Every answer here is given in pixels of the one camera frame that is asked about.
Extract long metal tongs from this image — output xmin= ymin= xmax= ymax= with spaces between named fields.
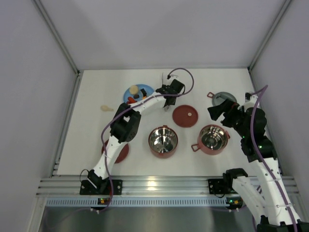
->
xmin=160 ymin=72 xmax=171 ymax=112

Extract red sausage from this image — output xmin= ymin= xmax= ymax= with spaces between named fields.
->
xmin=128 ymin=97 xmax=137 ymax=104

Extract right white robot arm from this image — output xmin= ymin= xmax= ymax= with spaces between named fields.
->
xmin=208 ymin=100 xmax=309 ymax=232

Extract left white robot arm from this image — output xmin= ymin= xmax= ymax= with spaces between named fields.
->
xmin=80 ymin=79 xmax=185 ymax=195

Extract blue plate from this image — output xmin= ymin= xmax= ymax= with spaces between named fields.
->
xmin=123 ymin=84 xmax=154 ymax=103

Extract red lid near plate centre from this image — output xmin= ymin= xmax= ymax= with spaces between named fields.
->
xmin=172 ymin=105 xmax=198 ymax=128

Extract beige round bun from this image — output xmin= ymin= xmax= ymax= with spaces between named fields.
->
xmin=129 ymin=85 xmax=139 ymax=95

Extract red steel bowl centre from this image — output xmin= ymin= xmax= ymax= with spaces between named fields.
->
xmin=148 ymin=125 xmax=179 ymax=159

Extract red lid left front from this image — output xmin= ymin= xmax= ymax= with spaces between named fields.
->
xmin=101 ymin=140 xmax=129 ymax=164

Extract grey lid with handle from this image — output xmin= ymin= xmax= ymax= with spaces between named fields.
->
xmin=207 ymin=92 xmax=237 ymax=106

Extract red steel bowl with handle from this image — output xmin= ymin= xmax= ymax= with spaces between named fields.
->
xmin=191 ymin=124 xmax=230 ymax=155

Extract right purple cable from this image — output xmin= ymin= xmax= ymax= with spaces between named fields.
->
xmin=250 ymin=85 xmax=300 ymax=232

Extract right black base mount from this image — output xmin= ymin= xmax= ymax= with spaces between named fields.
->
xmin=208 ymin=178 xmax=227 ymax=195

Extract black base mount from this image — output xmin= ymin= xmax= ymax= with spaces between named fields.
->
xmin=208 ymin=178 xmax=227 ymax=195
xmin=80 ymin=179 xmax=123 ymax=195

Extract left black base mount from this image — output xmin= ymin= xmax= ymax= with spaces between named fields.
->
xmin=80 ymin=179 xmax=123 ymax=195

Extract aluminium front rail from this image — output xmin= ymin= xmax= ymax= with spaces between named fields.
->
xmin=36 ymin=175 xmax=299 ymax=198

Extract perforated cable duct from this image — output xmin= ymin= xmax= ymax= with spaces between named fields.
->
xmin=45 ymin=197 xmax=244 ymax=208

